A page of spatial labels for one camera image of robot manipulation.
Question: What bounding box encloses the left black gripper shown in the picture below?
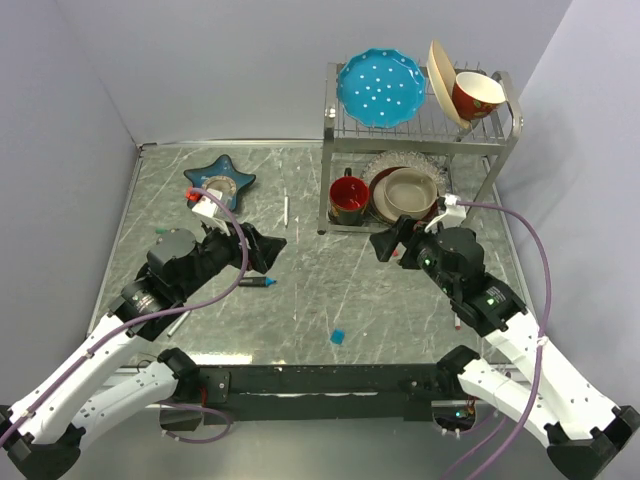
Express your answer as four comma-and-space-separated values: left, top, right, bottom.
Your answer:
176, 215, 286, 299

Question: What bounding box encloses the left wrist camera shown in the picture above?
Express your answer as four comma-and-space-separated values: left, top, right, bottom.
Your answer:
186, 187, 232, 235

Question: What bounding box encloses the red rimmed plate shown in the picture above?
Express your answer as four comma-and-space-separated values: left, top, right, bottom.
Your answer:
370, 167, 437, 224

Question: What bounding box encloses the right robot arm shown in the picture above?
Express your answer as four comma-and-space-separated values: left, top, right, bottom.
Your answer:
370, 216, 639, 479

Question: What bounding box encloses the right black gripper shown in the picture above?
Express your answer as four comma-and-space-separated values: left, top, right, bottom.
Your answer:
369, 213, 459, 297

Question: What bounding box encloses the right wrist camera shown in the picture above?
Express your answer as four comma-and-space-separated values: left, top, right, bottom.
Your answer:
424, 194, 466, 233

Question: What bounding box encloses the red bowl white inside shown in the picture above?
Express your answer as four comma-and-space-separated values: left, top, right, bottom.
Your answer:
452, 71, 506, 121

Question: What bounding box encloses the blue polka dot plate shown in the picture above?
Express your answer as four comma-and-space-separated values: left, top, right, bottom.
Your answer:
336, 48, 426, 129

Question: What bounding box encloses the metal dish rack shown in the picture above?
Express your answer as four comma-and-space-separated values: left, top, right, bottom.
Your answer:
317, 63, 524, 235

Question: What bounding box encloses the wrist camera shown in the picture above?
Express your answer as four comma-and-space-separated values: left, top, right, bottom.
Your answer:
424, 194, 466, 233
186, 187, 232, 235

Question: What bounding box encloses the white pen green tip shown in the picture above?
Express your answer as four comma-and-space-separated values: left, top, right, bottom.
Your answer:
283, 195, 290, 228

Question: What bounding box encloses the black base bar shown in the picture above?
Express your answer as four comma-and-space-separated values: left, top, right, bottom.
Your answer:
172, 364, 470, 422

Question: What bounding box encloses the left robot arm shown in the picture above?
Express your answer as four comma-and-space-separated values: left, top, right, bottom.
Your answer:
1, 223, 287, 479

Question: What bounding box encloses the white pen near left arm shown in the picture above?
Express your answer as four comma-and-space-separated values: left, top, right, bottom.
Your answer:
167, 311, 191, 337

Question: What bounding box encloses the beige bowl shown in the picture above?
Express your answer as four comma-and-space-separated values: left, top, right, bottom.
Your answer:
382, 167, 438, 220

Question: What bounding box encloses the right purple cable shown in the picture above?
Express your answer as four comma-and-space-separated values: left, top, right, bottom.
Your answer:
439, 199, 553, 480

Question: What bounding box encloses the cream plate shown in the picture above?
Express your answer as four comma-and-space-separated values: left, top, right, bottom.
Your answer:
427, 40, 471, 130

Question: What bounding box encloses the blue star shaped dish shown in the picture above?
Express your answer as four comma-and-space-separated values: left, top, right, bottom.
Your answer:
183, 154, 256, 211

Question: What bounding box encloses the black blue highlighter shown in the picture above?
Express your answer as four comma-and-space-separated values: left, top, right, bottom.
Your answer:
238, 276, 277, 288

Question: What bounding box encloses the red and black mug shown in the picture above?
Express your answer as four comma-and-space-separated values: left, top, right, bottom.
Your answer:
329, 167, 370, 226

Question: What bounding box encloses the blue pen cap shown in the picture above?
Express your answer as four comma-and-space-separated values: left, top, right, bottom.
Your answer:
330, 329, 345, 345

